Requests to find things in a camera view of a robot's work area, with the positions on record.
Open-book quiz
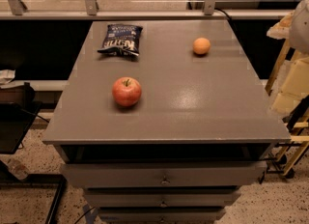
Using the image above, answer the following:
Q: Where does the orange fruit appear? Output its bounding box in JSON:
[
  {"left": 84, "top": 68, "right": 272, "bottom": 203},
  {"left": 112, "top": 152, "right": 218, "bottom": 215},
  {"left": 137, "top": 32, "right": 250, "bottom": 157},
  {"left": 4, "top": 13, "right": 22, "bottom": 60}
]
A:
[{"left": 193, "top": 38, "right": 211, "bottom": 55}]

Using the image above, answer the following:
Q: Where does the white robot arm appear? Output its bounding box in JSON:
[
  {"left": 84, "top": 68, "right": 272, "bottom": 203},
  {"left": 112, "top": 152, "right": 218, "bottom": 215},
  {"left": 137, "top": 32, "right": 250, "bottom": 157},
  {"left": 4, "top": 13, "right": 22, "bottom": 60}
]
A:
[{"left": 289, "top": 0, "right": 309, "bottom": 54}]

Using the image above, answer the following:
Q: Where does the red apple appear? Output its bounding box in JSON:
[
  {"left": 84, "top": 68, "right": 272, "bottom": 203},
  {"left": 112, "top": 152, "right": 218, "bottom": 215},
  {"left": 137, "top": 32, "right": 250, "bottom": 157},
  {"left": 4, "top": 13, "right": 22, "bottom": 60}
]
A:
[{"left": 112, "top": 77, "right": 142, "bottom": 107}]

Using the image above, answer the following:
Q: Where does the grey drawer cabinet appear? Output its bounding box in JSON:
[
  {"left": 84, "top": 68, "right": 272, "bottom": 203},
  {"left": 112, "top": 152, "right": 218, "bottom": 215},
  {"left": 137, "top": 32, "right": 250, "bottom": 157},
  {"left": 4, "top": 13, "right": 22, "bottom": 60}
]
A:
[{"left": 43, "top": 20, "right": 289, "bottom": 224}]

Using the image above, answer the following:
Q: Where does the dark blue chip bag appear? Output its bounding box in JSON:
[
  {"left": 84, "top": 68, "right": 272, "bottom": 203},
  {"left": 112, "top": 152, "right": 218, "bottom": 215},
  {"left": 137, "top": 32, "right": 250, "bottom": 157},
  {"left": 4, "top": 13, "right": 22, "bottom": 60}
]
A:
[{"left": 98, "top": 24, "right": 143, "bottom": 56}]

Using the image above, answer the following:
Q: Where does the black side table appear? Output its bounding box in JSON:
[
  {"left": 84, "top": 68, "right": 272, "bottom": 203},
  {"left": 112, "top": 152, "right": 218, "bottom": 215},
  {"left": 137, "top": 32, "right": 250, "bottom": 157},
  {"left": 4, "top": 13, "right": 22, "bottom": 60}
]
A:
[{"left": 0, "top": 83, "right": 42, "bottom": 154}]

